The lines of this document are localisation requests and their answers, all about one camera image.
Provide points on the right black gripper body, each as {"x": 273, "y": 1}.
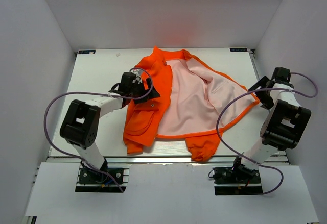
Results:
{"x": 265, "y": 99}

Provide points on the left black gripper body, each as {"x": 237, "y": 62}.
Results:
{"x": 138, "y": 91}

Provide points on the orange jacket pink lining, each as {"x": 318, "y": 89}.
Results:
{"x": 196, "y": 103}

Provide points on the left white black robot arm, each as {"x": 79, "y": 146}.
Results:
{"x": 81, "y": 122}

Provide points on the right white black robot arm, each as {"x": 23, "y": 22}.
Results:
{"x": 282, "y": 129}

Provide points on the blue label left corner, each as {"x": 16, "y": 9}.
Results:
{"x": 86, "y": 52}

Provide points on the blue label corner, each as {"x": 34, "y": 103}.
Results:
{"x": 238, "y": 49}
{"x": 86, "y": 52}

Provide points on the blue label right corner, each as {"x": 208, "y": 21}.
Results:
{"x": 238, "y": 49}

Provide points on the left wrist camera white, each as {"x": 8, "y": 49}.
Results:
{"x": 137, "y": 75}

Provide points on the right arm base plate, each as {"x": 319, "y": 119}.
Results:
{"x": 229, "y": 181}

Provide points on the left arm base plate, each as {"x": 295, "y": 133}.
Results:
{"x": 89, "y": 181}

